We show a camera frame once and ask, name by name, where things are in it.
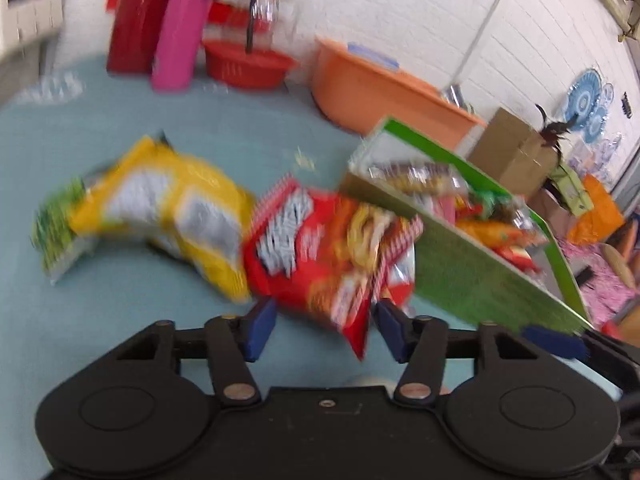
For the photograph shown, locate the blue decorative plates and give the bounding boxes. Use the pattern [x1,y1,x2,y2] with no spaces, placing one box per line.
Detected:
[557,67,616,148]

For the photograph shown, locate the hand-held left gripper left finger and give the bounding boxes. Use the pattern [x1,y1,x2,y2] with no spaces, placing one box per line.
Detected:
[116,297,278,408]

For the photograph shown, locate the orange plastic basin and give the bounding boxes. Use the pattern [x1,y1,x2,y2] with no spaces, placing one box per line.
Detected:
[312,37,488,151]

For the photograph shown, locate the red plastic basket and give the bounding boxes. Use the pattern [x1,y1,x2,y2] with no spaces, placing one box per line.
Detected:
[202,40,298,90]

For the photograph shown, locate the white wall pipe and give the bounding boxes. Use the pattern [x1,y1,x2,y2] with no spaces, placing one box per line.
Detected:
[452,0,518,88]

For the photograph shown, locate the green cardboard box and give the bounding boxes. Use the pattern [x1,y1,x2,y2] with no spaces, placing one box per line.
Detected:
[340,116,596,336]

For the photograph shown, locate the yellow snack bag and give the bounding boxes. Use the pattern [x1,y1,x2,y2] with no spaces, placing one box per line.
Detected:
[32,135,256,303]

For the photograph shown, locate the printed teal tablecloth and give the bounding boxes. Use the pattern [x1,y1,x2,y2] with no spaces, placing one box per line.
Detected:
[0,55,601,411]

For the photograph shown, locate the red thermos jug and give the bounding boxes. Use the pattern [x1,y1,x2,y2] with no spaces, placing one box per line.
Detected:
[106,0,186,73]

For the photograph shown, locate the pink patterned cloth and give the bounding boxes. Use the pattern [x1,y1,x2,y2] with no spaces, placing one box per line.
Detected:
[557,237,640,316]

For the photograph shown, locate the brown cardboard box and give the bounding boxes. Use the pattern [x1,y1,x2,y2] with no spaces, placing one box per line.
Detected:
[467,107,561,198]

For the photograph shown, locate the blue-rimmed lid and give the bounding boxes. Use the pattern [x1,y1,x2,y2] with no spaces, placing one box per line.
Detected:
[347,42,401,68]

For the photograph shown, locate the orange snack packet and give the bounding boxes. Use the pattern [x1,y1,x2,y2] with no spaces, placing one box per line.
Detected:
[457,220,551,248]

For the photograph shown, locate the pink snack packet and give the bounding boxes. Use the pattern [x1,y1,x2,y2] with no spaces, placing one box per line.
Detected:
[432,195,458,223]

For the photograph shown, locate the orange bag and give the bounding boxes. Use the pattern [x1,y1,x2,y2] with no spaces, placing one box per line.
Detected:
[567,175,626,246]

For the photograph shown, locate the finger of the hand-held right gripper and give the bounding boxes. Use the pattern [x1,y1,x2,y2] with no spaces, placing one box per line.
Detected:
[520,325,640,394]

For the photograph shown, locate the small green box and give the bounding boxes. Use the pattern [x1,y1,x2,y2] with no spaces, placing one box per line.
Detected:
[547,165,593,218]

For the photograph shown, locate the glass pitcher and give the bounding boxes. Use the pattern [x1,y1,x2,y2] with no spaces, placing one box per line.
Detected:
[240,0,301,53]

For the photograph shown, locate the green snack packet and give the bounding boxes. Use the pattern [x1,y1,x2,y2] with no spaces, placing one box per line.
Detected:
[472,187,516,211]

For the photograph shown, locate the pink thermos bottle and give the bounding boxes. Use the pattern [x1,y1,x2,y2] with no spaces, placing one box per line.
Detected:
[151,0,226,93]

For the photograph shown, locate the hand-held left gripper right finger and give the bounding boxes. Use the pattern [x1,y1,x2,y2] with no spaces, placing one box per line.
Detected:
[372,300,543,406]

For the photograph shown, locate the red striped snack bag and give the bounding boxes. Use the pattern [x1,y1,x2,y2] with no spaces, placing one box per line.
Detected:
[242,175,426,361]

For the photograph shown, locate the metal ladle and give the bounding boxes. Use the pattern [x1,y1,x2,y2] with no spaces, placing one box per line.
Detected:
[440,82,476,113]

